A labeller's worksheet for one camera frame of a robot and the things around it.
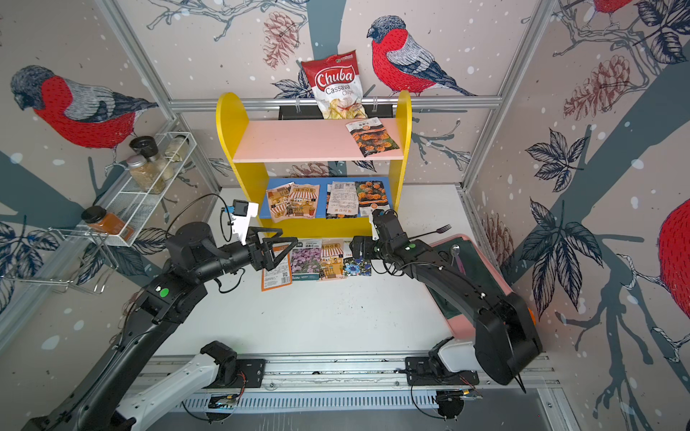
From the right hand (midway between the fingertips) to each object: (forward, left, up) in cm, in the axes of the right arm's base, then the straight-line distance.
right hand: (361, 243), depth 84 cm
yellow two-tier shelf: (+44, +24, -11) cm, 51 cm away
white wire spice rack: (0, +67, +16) cm, 69 cm away
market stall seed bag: (+2, +11, -15) cm, 19 cm away
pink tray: (-20, -32, -15) cm, 41 cm away
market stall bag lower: (+18, +22, -1) cm, 29 cm away
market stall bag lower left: (+19, +31, 0) cm, 37 cm away
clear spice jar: (+21, +61, +20) cm, 68 cm away
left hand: (-12, +16, +22) cm, 30 cm away
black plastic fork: (+17, -32, -16) cm, 39 cm away
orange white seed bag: (-5, +28, -14) cm, 32 cm away
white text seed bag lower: (+19, +8, -1) cm, 20 cm away
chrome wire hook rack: (-20, +65, +21) cm, 71 cm away
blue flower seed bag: (-1, +3, -14) cm, 15 cm away
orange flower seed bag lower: (+21, -3, 0) cm, 21 cm away
